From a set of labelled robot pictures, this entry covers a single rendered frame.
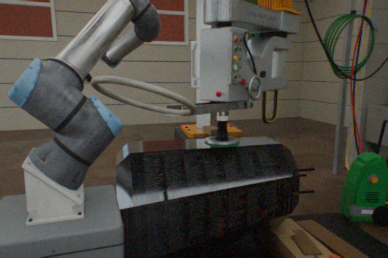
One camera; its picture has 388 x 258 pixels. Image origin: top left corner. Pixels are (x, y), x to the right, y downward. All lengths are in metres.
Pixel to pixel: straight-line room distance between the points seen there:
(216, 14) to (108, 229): 1.33
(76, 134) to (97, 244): 0.34
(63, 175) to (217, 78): 1.15
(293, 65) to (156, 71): 3.74
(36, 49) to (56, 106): 7.15
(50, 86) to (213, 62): 1.13
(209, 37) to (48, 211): 1.32
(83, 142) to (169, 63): 7.34
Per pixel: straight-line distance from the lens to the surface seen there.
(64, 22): 8.26
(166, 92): 1.38
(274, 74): 2.60
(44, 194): 1.16
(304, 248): 2.38
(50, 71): 1.16
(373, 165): 3.28
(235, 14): 2.04
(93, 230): 1.11
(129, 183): 1.99
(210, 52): 2.05
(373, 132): 4.83
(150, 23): 1.56
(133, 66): 8.26
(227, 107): 2.06
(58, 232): 1.12
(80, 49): 1.26
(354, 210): 3.35
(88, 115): 1.14
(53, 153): 1.17
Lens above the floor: 1.32
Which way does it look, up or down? 10 degrees down
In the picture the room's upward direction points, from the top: straight up
